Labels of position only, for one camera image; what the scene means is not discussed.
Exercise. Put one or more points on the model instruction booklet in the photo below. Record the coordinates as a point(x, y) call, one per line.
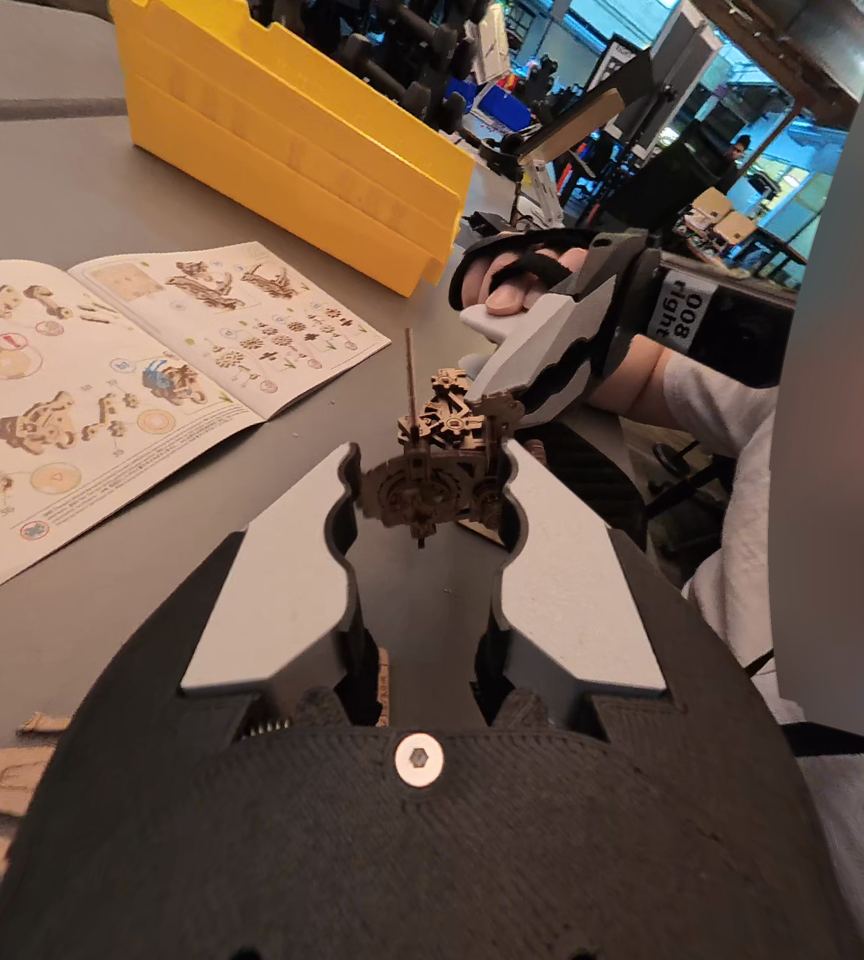
point(102, 390)

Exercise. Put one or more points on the yellow plastic bin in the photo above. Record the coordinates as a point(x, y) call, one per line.
point(289, 150)

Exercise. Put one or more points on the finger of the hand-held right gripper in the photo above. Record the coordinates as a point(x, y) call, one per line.
point(529, 345)
point(574, 390)

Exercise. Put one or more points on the rack of dark equipment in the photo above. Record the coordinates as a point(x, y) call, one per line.
point(394, 60)

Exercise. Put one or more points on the person's right hand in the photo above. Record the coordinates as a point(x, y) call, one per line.
point(514, 300)

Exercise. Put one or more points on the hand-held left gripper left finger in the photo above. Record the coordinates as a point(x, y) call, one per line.
point(274, 600)

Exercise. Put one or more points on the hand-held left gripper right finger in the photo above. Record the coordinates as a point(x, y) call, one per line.
point(574, 607)

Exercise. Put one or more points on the black monitor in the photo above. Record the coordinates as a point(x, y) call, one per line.
point(664, 187)

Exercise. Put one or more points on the person's right forearm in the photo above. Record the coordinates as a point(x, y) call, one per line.
point(641, 375)

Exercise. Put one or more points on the wooden gear mechanism model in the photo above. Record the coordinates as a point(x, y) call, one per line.
point(432, 450)

